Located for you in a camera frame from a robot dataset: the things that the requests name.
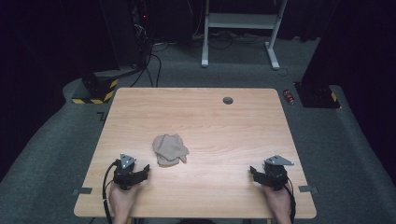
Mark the beige cloth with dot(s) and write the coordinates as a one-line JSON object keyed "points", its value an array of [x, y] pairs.
{"points": [[169, 151]]}

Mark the black yellow striped stand base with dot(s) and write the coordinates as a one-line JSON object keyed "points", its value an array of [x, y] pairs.
{"points": [[99, 90]]}

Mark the dark equipment with red light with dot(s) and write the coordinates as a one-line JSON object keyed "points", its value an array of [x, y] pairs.
{"points": [[141, 28]]}

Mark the person's right hand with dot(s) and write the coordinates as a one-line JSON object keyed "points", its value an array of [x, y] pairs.
{"points": [[278, 200]]}

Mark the black stand base yellow mark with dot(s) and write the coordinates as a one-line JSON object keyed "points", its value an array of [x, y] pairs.
{"points": [[317, 96]]}

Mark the red can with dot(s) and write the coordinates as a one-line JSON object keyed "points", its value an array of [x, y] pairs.
{"points": [[288, 96]]}

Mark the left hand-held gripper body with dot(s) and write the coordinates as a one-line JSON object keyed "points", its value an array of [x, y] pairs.
{"points": [[124, 174]]}

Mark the white metal stand frame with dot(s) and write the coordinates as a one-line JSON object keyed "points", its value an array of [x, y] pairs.
{"points": [[239, 21]]}

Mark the person's left hand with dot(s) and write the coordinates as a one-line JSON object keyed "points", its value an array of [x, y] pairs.
{"points": [[122, 200]]}

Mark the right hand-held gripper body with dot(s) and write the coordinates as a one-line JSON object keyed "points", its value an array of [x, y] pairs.
{"points": [[275, 175]]}

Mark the grey tape strip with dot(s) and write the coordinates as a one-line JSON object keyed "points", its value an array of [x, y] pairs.
{"points": [[82, 191], [307, 189]]}

